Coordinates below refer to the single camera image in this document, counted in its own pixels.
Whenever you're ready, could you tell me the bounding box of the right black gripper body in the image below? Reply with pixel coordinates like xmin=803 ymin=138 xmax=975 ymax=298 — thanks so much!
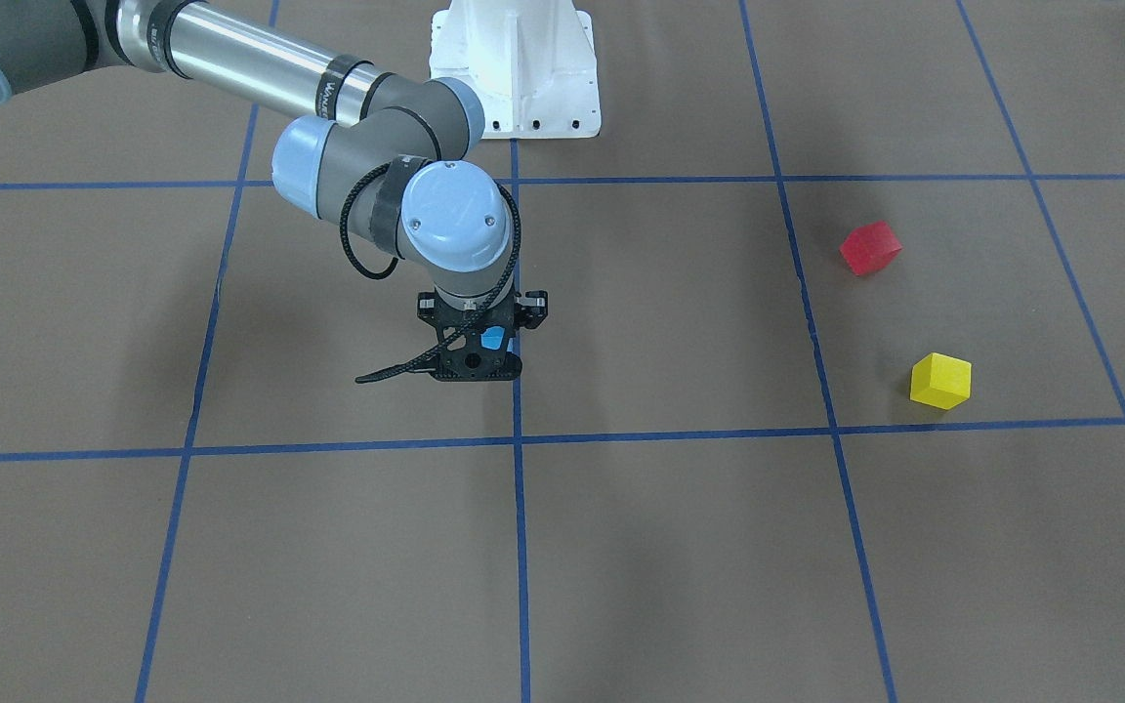
xmin=416 ymin=290 xmax=549 ymax=337

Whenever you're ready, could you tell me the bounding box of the blue cube block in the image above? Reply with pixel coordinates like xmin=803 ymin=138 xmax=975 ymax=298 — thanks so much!
xmin=480 ymin=326 xmax=506 ymax=352

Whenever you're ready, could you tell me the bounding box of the red cube block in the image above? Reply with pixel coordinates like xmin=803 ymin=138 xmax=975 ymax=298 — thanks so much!
xmin=839 ymin=220 xmax=903 ymax=276

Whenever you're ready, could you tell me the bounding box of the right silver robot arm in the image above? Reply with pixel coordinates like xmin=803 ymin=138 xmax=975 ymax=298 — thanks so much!
xmin=0 ymin=1 xmax=549 ymax=344

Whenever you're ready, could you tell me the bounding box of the brown paper table cover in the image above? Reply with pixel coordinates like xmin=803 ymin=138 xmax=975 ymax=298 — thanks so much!
xmin=0 ymin=1 xmax=1125 ymax=702

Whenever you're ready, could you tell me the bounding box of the yellow cube block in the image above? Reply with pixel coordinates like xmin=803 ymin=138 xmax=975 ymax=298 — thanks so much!
xmin=909 ymin=352 xmax=973 ymax=411

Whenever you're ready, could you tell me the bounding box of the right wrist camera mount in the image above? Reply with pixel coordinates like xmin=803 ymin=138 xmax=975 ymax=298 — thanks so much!
xmin=421 ymin=325 xmax=522 ymax=382

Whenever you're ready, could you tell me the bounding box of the white pedestal column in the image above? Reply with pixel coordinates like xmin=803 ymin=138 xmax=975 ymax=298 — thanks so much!
xmin=429 ymin=1 xmax=603 ymax=139

